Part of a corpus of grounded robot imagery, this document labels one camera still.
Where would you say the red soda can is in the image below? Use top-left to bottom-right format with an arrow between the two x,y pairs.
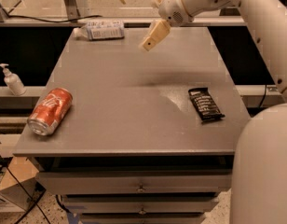
27,88 -> 73,136

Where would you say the white pump dispenser bottle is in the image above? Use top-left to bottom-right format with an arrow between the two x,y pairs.
0,63 -> 26,96

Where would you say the black floor cable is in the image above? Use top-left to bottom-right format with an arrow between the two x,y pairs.
0,145 -> 53,224

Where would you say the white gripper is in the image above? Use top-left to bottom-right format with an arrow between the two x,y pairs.
139,0 -> 193,51

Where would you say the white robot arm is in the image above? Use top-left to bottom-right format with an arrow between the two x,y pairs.
141,0 -> 287,224

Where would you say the cardboard box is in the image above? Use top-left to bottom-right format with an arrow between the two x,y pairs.
0,157 -> 38,213

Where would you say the black snack bar wrapper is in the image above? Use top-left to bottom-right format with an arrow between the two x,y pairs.
188,87 -> 225,122

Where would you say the metal frame post left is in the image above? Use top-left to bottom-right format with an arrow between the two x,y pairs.
63,0 -> 89,20

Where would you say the black cable on ledge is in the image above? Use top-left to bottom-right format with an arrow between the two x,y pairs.
3,13 -> 103,24

